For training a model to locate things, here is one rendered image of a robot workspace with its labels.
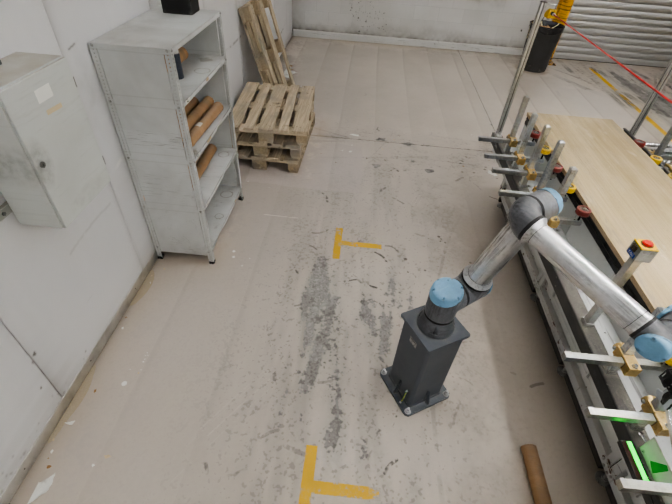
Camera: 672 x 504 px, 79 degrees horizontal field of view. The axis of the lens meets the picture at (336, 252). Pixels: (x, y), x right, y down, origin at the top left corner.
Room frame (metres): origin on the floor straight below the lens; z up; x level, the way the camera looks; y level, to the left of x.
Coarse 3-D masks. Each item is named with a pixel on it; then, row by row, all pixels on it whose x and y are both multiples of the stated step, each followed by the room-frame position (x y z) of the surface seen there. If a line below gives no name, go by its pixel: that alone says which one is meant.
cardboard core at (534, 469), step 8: (528, 448) 0.94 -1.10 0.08; (536, 448) 0.95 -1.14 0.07; (528, 456) 0.91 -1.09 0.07; (536, 456) 0.90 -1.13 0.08; (528, 464) 0.87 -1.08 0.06; (536, 464) 0.86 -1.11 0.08; (528, 472) 0.83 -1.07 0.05; (536, 472) 0.82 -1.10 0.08; (536, 480) 0.79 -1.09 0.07; (544, 480) 0.79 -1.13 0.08; (536, 488) 0.75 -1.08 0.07; (544, 488) 0.75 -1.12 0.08; (536, 496) 0.72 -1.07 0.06; (544, 496) 0.71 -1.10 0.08
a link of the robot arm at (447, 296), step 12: (432, 288) 1.31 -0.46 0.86; (444, 288) 1.31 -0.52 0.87; (456, 288) 1.31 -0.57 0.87; (432, 300) 1.28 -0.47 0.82; (444, 300) 1.25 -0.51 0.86; (456, 300) 1.25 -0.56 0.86; (468, 300) 1.31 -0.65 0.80; (432, 312) 1.26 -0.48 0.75; (444, 312) 1.24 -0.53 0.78; (456, 312) 1.27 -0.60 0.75
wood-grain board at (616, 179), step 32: (576, 128) 3.14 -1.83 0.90; (608, 128) 3.18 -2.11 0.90; (576, 160) 2.60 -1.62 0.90; (608, 160) 2.64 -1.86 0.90; (640, 160) 2.67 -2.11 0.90; (576, 192) 2.21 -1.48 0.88; (608, 192) 2.21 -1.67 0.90; (640, 192) 2.24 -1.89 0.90; (608, 224) 1.87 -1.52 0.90; (640, 224) 1.89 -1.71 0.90; (640, 288) 1.38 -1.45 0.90
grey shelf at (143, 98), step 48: (96, 48) 2.24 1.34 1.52; (144, 48) 2.23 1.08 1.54; (192, 48) 3.12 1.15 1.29; (144, 96) 2.23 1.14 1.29; (192, 96) 2.40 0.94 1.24; (144, 144) 2.23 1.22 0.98; (144, 192) 2.23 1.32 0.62; (192, 192) 2.22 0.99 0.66; (240, 192) 3.11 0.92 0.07; (192, 240) 2.22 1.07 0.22
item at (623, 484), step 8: (616, 480) 0.53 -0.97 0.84; (624, 480) 0.52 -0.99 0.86; (632, 480) 0.52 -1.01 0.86; (640, 480) 0.52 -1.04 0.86; (624, 488) 0.50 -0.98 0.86; (632, 488) 0.50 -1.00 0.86; (640, 488) 0.50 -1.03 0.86; (648, 488) 0.50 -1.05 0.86; (656, 488) 0.50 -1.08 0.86; (664, 488) 0.51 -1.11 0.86
